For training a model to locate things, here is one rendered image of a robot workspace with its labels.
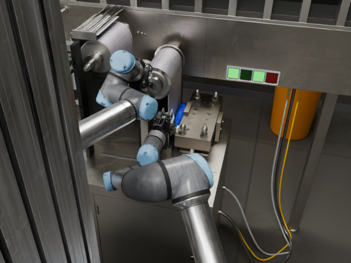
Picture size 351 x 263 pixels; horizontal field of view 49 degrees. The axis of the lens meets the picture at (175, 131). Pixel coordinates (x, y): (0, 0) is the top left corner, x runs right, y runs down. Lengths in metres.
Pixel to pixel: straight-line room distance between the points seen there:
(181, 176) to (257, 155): 2.25
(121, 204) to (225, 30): 0.90
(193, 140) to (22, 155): 1.30
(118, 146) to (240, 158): 1.59
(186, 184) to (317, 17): 1.07
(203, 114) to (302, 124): 1.77
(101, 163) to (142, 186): 0.70
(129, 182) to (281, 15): 1.09
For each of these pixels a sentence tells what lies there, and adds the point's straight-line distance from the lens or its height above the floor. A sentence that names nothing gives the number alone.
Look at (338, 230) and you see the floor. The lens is 2.87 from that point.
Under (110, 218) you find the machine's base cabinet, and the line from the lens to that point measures 1.81.
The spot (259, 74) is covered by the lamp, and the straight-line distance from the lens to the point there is 1.86.
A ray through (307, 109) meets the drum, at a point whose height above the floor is 0.33.
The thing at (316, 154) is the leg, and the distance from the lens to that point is 2.31.
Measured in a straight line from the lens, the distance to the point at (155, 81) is 1.57.
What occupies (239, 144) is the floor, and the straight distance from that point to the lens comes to 3.39.
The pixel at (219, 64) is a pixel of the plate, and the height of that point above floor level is 1.22.
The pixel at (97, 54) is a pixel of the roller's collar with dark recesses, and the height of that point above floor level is 1.36.
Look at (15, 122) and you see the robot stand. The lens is 0.39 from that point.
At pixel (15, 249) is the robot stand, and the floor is 1.68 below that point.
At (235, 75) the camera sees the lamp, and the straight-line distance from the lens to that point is 1.87.
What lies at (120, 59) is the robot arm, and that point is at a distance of 1.25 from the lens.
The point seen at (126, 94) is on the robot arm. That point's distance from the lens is 1.21.
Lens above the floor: 2.01
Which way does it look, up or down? 35 degrees down
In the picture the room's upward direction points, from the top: 1 degrees clockwise
